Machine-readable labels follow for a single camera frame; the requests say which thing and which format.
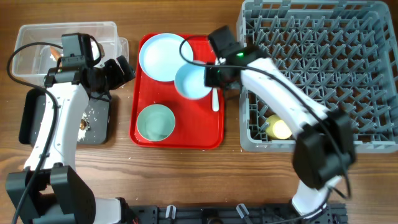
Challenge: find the white plastic spoon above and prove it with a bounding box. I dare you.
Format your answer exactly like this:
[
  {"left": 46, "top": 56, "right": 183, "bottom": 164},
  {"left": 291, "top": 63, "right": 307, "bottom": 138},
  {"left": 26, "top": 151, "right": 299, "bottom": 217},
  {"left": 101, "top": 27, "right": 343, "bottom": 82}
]
[{"left": 212, "top": 88, "right": 220, "bottom": 112}]

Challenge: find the light blue rice bowl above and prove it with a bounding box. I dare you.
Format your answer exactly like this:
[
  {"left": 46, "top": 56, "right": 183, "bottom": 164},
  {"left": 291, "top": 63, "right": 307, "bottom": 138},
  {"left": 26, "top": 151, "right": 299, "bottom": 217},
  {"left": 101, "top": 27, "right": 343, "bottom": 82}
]
[{"left": 174, "top": 63, "right": 212, "bottom": 100}]

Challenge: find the light blue plate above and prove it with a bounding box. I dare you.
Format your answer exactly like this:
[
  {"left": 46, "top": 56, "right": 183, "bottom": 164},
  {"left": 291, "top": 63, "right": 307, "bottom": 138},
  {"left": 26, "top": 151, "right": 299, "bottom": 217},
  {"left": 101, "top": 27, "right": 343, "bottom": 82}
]
[{"left": 139, "top": 33, "right": 185, "bottom": 82}]

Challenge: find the brown food scrap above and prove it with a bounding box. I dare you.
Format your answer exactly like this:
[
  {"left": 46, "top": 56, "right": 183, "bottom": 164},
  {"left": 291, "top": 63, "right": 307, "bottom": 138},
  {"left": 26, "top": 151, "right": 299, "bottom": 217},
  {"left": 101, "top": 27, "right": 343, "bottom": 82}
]
[{"left": 80, "top": 119, "right": 90, "bottom": 131}]

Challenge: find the green bowl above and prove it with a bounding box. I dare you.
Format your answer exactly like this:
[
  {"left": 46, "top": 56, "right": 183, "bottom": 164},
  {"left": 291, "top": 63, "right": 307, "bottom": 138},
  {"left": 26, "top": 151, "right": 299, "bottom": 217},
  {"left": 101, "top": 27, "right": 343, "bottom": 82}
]
[{"left": 136, "top": 104, "right": 176, "bottom": 142}]

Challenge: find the orange carrot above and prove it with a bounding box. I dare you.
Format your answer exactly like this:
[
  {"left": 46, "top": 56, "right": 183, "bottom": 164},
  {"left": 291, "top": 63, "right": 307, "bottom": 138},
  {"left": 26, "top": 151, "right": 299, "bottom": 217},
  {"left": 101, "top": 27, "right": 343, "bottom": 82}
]
[{"left": 49, "top": 47, "right": 62, "bottom": 62}]

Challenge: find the white rice pile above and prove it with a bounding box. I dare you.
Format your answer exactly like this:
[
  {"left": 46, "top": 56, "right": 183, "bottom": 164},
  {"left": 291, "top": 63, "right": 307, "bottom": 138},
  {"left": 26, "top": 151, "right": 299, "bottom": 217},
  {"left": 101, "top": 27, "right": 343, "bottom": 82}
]
[{"left": 77, "top": 112, "right": 91, "bottom": 142}]

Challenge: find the yellow cup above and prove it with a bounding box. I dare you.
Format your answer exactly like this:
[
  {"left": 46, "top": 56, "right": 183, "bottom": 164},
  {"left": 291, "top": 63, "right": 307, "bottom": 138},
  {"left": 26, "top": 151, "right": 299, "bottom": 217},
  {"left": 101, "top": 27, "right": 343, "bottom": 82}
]
[{"left": 266, "top": 114, "right": 292, "bottom": 140}]

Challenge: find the white tissue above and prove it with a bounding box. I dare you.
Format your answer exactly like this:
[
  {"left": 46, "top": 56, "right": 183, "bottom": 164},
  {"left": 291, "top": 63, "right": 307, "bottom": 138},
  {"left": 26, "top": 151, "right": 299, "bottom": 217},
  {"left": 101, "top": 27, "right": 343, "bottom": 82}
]
[{"left": 50, "top": 40, "right": 104, "bottom": 62}]

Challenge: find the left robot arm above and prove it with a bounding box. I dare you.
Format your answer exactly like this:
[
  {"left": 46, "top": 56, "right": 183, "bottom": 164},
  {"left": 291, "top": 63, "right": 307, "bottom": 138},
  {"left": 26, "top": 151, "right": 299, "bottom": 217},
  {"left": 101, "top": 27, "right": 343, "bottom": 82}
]
[{"left": 6, "top": 33, "right": 138, "bottom": 223}]

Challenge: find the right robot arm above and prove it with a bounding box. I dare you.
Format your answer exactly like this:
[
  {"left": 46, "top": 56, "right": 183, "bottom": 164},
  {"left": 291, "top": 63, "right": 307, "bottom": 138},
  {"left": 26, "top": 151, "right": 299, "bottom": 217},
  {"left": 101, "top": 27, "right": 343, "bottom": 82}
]
[{"left": 205, "top": 26, "right": 356, "bottom": 219}]

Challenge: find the grey dishwasher rack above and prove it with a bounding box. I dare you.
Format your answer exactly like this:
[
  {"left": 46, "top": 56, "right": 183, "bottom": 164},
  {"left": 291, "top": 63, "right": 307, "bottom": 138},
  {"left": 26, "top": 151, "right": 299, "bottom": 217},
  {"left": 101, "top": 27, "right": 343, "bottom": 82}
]
[{"left": 236, "top": 1, "right": 397, "bottom": 153}]

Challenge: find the red serving tray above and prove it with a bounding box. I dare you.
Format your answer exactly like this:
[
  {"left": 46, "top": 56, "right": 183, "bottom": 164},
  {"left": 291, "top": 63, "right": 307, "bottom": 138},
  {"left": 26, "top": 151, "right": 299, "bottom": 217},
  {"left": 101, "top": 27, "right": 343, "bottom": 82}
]
[{"left": 129, "top": 32, "right": 225, "bottom": 151}]

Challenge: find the clear plastic bin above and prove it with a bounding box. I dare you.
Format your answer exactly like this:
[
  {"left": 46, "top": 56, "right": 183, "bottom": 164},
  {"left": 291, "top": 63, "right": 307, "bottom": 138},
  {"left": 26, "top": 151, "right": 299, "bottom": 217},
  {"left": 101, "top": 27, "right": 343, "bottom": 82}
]
[{"left": 12, "top": 21, "right": 129, "bottom": 86}]

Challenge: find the black plastic tray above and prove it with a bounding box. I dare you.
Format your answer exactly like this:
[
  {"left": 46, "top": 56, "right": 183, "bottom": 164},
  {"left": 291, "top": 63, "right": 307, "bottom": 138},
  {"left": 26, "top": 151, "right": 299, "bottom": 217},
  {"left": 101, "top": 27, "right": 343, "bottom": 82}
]
[{"left": 19, "top": 89, "right": 111, "bottom": 146}]

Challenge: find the left black cable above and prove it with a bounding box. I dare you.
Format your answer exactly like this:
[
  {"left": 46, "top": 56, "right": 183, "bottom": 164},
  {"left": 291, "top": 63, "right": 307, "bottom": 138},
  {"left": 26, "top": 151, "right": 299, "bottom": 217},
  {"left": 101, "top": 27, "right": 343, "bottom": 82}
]
[{"left": 6, "top": 42, "right": 65, "bottom": 224}]

